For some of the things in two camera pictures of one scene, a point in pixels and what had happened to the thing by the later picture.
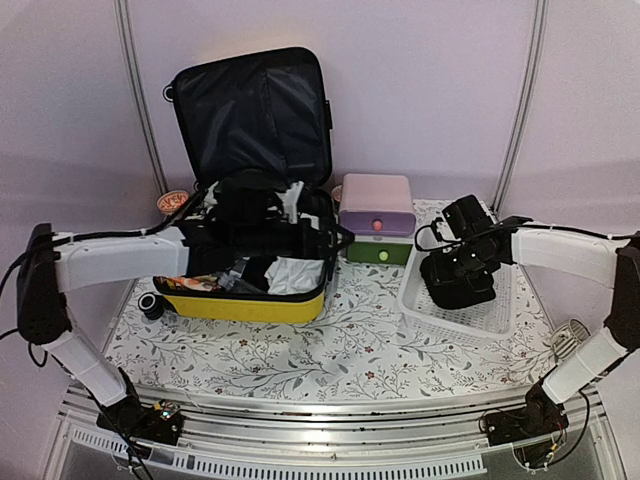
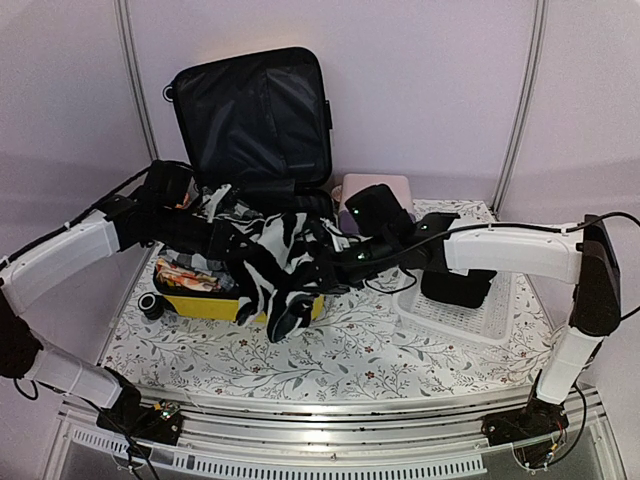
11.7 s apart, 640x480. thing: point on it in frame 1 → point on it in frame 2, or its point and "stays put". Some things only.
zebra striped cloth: [287, 206] → [275, 248]
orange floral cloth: [189, 282] stays put
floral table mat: [361, 341] stays put
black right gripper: [437, 259] → [331, 282]
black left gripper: [322, 246] → [218, 243]
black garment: [452, 285] stays put
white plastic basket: [494, 320] stays put
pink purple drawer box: [377, 205] stays put
